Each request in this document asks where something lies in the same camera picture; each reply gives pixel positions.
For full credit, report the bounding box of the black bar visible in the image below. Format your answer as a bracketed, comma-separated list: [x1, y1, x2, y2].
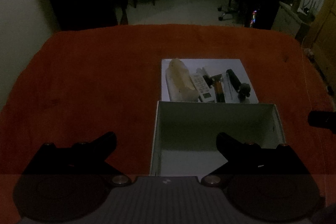
[226, 69, 242, 93]

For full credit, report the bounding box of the clear glass tube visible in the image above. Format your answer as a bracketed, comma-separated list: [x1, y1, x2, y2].
[222, 73, 239, 103]

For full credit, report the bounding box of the white remote control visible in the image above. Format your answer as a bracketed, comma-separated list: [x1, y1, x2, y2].
[190, 73, 215, 103]

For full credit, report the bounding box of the white box lid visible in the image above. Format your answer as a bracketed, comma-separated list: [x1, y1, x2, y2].
[160, 58, 259, 104]

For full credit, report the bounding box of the white power adapter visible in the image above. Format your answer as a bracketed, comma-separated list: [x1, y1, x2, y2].
[197, 68, 209, 77]

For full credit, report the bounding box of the clear tube with black clip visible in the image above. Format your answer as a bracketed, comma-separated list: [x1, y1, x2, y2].
[203, 75, 214, 89]

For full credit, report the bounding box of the open white cardboard box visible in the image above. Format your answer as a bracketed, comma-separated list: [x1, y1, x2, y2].
[150, 101, 286, 178]

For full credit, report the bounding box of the red tablecloth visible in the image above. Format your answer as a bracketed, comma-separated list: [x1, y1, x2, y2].
[1, 24, 335, 223]

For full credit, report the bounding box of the white side cabinet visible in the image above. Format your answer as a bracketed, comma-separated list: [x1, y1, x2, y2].
[271, 2, 310, 42]

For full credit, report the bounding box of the computer with rgb lights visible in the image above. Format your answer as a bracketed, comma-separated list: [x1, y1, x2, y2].
[245, 9, 263, 29]

